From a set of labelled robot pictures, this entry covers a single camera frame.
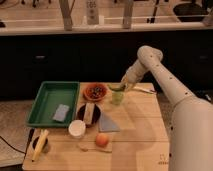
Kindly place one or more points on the green plastic tray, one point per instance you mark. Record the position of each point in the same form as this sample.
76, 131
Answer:
50, 96

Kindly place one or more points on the yellow banana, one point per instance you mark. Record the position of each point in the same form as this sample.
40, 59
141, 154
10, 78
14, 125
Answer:
37, 150

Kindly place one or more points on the small black bowl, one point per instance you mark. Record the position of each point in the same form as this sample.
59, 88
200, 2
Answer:
44, 145

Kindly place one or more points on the orange peach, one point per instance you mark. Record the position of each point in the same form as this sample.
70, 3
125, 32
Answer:
102, 140

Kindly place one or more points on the white paper cup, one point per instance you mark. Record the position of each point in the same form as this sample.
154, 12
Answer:
77, 128

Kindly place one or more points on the clear green plastic cup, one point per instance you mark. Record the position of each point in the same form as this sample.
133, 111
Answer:
117, 97

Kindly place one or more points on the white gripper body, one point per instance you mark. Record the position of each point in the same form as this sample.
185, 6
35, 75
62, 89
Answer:
132, 76

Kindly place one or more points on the green pepper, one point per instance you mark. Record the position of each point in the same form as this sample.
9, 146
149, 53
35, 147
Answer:
116, 88

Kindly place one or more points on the blue sponge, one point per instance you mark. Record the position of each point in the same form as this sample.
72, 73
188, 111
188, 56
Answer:
61, 112

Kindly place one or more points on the dark round plate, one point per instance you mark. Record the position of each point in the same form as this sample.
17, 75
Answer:
96, 114

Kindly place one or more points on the wooden spoon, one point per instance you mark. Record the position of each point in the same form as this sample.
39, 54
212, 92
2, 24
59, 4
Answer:
86, 149

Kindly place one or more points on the grey triangular cloth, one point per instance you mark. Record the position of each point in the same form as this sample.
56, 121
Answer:
106, 124

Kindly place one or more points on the orange bowl with berries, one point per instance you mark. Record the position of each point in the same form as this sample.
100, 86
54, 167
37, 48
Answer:
95, 92

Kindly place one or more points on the white knife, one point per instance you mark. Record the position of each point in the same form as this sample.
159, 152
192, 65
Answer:
144, 90

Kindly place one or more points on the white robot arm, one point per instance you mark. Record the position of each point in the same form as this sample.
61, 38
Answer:
191, 137

